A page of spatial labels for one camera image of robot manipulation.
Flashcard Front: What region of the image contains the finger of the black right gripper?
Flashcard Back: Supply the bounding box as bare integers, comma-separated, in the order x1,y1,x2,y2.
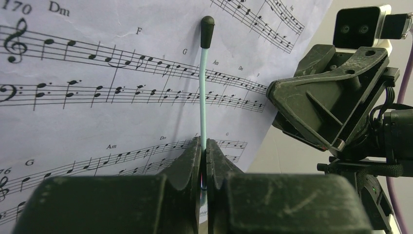
267,46,389,152
272,115,332,152

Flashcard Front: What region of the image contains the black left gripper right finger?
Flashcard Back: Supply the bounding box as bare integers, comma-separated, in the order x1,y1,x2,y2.
206,139,373,234

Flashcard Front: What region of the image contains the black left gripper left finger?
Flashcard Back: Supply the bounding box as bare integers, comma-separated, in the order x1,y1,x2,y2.
13,137,201,234

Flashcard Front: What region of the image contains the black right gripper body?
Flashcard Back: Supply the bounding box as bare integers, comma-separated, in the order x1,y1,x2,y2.
293,44,413,162

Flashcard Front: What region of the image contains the light blue music stand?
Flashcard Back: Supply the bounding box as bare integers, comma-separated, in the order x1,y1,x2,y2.
199,16,215,207

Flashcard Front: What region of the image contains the sheet music page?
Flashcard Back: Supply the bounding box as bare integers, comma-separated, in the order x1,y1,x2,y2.
0,0,331,234

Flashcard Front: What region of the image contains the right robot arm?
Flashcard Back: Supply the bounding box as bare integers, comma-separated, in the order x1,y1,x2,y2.
266,44,413,234

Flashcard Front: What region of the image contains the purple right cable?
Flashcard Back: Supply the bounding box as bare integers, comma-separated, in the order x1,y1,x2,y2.
385,29,413,234

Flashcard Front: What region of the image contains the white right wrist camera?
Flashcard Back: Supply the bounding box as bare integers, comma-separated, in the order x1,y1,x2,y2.
333,4,413,54

